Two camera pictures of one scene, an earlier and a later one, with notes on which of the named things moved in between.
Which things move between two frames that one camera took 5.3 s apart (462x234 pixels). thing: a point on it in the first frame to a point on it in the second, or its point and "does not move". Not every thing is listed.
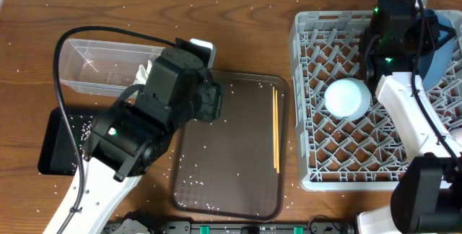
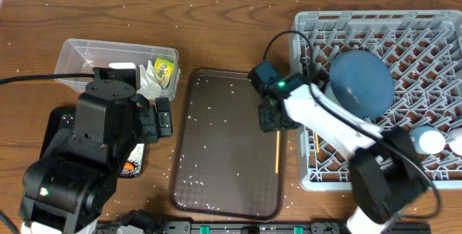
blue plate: x=432 y=68 to x=362 y=84
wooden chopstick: x=274 y=126 to x=317 y=142
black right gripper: x=426 y=27 to x=267 y=124
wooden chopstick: x=277 y=134 does not move
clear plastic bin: x=102 y=67 does not move
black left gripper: x=211 y=100 to x=163 y=117
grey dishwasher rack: x=366 y=153 does not move
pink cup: x=457 y=135 does not move
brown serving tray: x=237 y=166 does not move
